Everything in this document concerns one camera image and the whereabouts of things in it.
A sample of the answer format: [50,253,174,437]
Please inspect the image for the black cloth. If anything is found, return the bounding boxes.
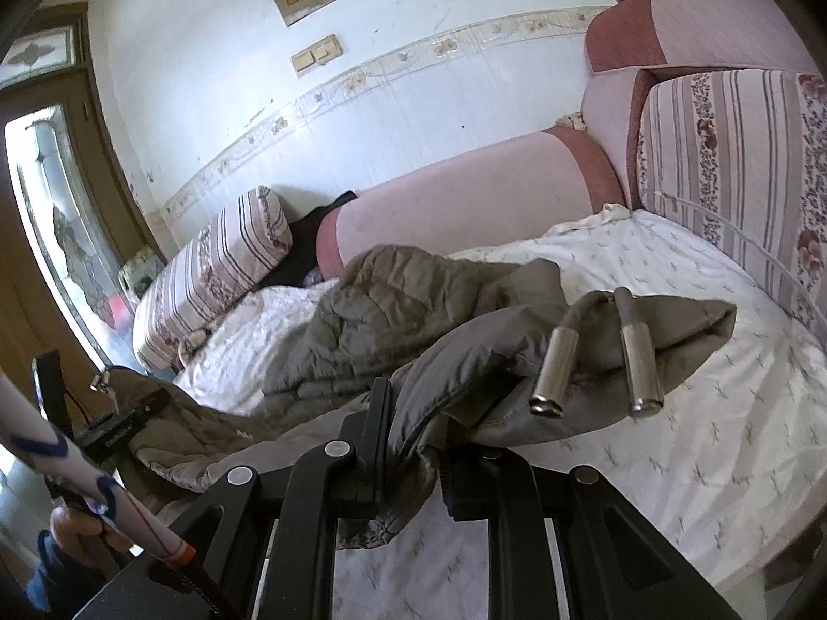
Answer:
[258,190,360,289]

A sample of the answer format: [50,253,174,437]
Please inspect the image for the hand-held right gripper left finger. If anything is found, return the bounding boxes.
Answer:
[78,380,392,620]

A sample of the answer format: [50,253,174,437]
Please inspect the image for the green floral box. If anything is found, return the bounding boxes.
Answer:
[121,252,164,301]

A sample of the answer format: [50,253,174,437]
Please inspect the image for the small striped floral cushion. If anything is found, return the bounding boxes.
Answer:
[132,186,295,372]

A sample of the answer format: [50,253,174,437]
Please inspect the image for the large striped floral cushion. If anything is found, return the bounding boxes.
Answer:
[636,70,827,337]

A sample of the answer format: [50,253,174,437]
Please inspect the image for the white bed sheet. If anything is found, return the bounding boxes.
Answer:
[173,205,827,620]

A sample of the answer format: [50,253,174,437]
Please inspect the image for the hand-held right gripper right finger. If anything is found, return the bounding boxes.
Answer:
[445,452,741,620]

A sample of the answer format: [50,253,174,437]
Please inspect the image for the person's left hand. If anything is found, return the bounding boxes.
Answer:
[50,504,108,556]

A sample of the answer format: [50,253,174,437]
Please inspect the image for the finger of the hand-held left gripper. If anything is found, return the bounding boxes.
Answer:
[34,349,68,430]

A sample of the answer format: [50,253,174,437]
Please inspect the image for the wooden door with patterned glass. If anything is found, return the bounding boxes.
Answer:
[0,3,164,405]

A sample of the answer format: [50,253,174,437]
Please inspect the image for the person's left forearm blue sleeve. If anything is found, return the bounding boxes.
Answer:
[24,528,114,616]

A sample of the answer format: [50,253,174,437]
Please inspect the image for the grey-brown hooded jacket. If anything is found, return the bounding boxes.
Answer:
[103,242,739,551]

